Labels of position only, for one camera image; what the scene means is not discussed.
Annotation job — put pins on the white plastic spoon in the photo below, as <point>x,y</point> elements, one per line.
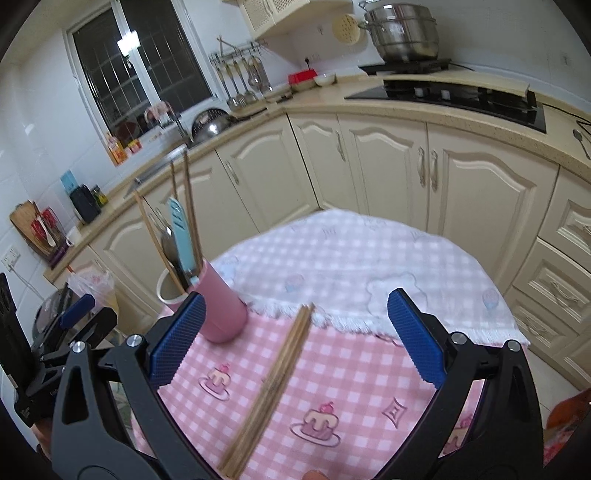
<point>46,233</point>

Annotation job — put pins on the hanging metal spatula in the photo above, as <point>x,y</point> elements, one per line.
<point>231,98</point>

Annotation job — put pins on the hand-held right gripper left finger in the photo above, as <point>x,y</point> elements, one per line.
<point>178,339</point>

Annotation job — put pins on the small dark bottle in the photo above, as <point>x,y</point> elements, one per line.
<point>100,196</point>

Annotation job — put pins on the white wall outlet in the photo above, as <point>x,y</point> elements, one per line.
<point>312,57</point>

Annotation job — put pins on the round yellow perforated plate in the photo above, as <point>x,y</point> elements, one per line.
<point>345,28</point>

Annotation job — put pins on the stainless steel sink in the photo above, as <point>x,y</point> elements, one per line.
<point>152,170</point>

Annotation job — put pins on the hanging slotted turner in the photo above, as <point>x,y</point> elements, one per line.
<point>241,97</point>

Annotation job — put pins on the white checkered fringed cloth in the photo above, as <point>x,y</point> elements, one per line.
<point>346,258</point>

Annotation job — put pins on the wooden chopstick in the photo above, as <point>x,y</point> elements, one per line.
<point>191,207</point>
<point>154,235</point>
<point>173,184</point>

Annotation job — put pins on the wide white dish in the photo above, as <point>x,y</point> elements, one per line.
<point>277,94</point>

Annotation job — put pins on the orange packet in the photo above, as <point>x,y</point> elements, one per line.
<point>117,151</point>

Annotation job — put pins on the white framed window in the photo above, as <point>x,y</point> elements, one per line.
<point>138,60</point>

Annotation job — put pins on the hanging metal skimmer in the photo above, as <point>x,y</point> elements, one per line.
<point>259,78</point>

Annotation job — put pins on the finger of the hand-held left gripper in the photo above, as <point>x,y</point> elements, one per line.
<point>78,307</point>
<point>104,323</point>

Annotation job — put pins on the round dark appliance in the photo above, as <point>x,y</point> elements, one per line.
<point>48,314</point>

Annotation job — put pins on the stainless steel steamer pot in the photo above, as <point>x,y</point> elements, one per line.
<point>401,32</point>

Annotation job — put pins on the black kettle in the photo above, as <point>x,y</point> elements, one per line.
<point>85,205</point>

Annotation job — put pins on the small red box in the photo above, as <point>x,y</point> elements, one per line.
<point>134,146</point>

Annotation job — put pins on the metal tongs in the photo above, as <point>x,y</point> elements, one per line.
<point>225,45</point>

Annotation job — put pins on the black gas stove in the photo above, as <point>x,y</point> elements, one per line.
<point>461,106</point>

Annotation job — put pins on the cream lower kitchen cabinets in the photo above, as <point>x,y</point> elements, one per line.
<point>392,166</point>

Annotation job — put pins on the metal sink faucet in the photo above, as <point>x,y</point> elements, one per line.
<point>182,134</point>

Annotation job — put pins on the cream lattice wall cabinet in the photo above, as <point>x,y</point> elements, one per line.
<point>286,16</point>

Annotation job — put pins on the red rectangular box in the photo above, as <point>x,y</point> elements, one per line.
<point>302,75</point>

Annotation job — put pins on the translucent plastic bag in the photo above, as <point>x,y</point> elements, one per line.
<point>92,286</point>

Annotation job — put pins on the wooden cutting board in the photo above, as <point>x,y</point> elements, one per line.
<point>23,221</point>

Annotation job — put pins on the light blue sheathed knife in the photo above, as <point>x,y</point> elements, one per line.
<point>181,235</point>

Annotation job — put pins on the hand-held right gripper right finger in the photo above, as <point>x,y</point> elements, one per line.
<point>415,337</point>

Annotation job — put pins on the white mug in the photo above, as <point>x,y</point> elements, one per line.
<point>74,237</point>

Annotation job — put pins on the metal spoon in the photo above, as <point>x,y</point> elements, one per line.
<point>579,134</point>

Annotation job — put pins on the colourful printed box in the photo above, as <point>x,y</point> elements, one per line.
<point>565,429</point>

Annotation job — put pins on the black induction cooker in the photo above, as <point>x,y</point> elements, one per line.
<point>406,68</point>

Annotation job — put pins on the pink checkered cartoon tablecloth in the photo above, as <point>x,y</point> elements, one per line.
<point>360,392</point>

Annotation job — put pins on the metal wall utensil rack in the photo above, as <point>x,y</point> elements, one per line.
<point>240,50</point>

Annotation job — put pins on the steel wok with colander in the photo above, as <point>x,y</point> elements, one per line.
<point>214,124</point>

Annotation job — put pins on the dark spoon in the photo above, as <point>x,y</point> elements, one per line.
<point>167,244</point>

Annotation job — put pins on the bundle of wooden chopsticks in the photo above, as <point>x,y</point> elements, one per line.
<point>277,374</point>

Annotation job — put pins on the person's right hand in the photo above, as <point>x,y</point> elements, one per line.
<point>317,475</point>

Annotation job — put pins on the light blue card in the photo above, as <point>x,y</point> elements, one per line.
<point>69,181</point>

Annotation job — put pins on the pink cloth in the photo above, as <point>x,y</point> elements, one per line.
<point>159,109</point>

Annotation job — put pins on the pink utensil holder cup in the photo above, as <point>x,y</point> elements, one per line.
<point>221,304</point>

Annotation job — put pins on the white bowl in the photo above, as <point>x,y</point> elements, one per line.
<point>302,86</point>
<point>324,81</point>

